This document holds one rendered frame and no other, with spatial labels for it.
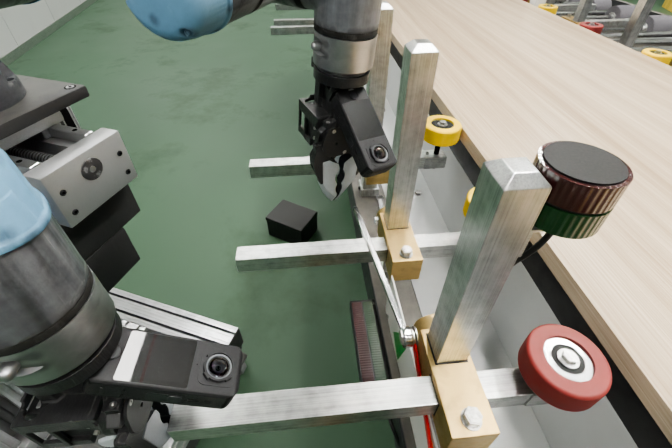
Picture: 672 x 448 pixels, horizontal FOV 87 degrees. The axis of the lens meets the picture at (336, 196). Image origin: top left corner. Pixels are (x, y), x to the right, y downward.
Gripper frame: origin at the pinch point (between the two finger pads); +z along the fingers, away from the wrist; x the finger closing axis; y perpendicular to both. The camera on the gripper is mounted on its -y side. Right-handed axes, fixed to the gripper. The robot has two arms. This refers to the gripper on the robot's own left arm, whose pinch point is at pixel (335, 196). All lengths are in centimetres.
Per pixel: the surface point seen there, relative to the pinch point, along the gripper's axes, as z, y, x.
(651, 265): -3.1, -31.4, -30.2
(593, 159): -24.1, -26.7, -4.0
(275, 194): 97, 107, -29
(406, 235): 6.5, -7.4, -10.3
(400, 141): -10.7, -3.5, -7.4
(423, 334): 2.4, -23.9, 0.7
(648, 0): -15, 33, -142
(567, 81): -3, 13, -77
